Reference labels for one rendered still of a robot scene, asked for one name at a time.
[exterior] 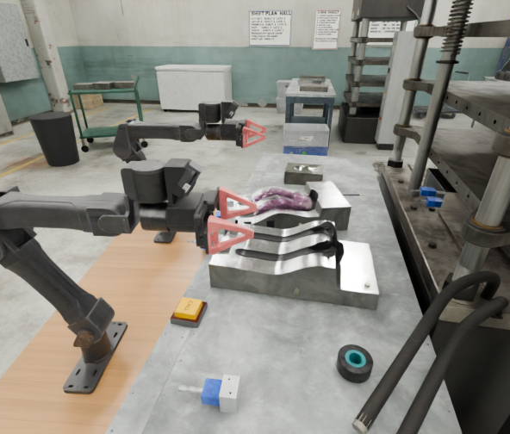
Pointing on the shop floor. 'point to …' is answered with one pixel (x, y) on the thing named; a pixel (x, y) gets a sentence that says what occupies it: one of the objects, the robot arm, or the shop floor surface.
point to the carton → (88, 101)
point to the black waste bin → (56, 137)
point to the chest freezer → (193, 85)
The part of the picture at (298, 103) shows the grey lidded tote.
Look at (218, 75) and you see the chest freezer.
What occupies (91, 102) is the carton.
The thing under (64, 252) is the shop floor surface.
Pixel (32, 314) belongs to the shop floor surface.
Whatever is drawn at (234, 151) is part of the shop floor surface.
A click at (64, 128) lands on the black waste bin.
